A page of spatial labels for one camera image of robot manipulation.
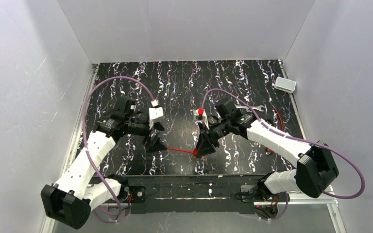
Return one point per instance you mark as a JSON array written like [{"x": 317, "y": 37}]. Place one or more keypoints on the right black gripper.
[{"x": 206, "y": 134}]

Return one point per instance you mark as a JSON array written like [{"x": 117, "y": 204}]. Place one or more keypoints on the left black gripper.
[{"x": 151, "y": 133}]

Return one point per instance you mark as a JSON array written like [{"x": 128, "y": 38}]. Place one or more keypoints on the red cable lock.
[{"x": 182, "y": 150}]

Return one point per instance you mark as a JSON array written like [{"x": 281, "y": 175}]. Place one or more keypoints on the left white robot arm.
[{"x": 70, "y": 200}]

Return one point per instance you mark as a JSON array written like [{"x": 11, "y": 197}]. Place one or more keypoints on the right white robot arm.
[{"x": 315, "y": 167}]

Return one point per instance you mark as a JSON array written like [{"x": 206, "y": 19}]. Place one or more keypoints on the red key tag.
[{"x": 269, "y": 151}]

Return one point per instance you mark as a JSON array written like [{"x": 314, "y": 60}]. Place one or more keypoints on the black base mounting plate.
[{"x": 199, "y": 194}]

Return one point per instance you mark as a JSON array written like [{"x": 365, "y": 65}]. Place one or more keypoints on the silver open-end wrench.
[{"x": 259, "y": 108}]

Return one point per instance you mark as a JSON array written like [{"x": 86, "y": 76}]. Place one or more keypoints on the white small box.
[{"x": 285, "y": 85}]

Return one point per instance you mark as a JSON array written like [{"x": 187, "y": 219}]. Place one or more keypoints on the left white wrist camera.
[{"x": 156, "y": 114}]

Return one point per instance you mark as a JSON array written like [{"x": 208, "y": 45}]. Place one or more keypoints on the aluminium frame rail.
[{"x": 48, "y": 223}]

